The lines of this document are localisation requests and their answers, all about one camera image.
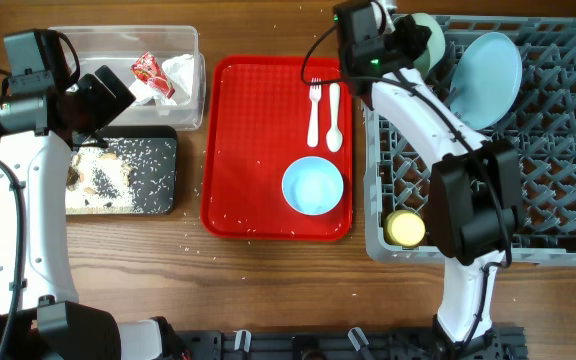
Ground green bowl with food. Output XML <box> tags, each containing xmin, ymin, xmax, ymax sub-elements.
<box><xmin>412</xmin><ymin>13</ymin><xmax>446</xmax><ymax>79</ymax></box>

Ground red snack wrapper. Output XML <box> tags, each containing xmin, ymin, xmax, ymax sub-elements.
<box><xmin>131</xmin><ymin>52</ymin><xmax>175</xmax><ymax>98</ymax></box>

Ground light blue plate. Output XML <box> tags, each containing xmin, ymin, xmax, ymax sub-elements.
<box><xmin>449</xmin><ymin>32</ymin><xmax>523</xmax><ymax>130</ymax></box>

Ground white plastic fork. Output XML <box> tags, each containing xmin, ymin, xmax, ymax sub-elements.
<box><xmin>307</xmin><ymin>78</ymin><xmax>322</xmax><ymax>148</ymax></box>

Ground white napkin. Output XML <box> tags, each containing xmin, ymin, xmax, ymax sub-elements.
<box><xmin>129</xmin><ymin>54</ymin><xmax>195</xmax><ymax>106</ymax></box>

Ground white plastic spoon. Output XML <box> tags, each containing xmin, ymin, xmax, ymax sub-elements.
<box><xmin>326</xmin><ymin>83</ymin><xmax>343</xmax><ymax>153</ymax></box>

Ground light blue bowl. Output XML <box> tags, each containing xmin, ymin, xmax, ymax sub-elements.
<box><xmin>281</xmin><ymin>156</ymin><xmax>345</xmax><ymax>216</ymax></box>

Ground yellow plastic cup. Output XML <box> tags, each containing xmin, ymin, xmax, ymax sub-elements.
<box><xmin>383</xmin><ymin>210</ymin><xmax>426</xmax><ymax>247</ymax></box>

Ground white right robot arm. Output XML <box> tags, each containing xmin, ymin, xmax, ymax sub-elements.
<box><xmin>333</xmin><ymin>1</ymin><xmax>524</xmax><ymax>359</ymax></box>

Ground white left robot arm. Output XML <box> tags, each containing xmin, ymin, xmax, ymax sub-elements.
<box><xmin>0</xmin><ymin>67</ymin><xmax>186</xmax><ymax>359</ymax></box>

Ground grey dishwasher rack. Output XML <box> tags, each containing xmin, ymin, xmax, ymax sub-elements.
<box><xmin>363</xmin><ymin>15</ymin><xmax>576</xmax><ymax>266</ymax></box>

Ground spilled rice and peanut shells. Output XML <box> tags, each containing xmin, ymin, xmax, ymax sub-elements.
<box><xmin>65</xmin><ymin>137</ymin><xmax>177</xmax><ymax>211</ymax></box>

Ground black plastic tray bin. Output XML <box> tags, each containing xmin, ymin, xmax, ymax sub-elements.
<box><xmin>65</xmin><ymin>124</ymin><xmax>179</xmax><ymax>216</ymax></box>

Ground clear plastic bin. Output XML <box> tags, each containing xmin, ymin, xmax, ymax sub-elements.
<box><xmin>56</xmin><ymin>25</ymin><xmax>206</xmax><ymax>131</ymax></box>

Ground red serving tray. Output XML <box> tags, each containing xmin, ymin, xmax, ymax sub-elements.
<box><xmin>200</xmin><ymin>55</ymin><xmax>353</xmax><ymax>242</ymax></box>

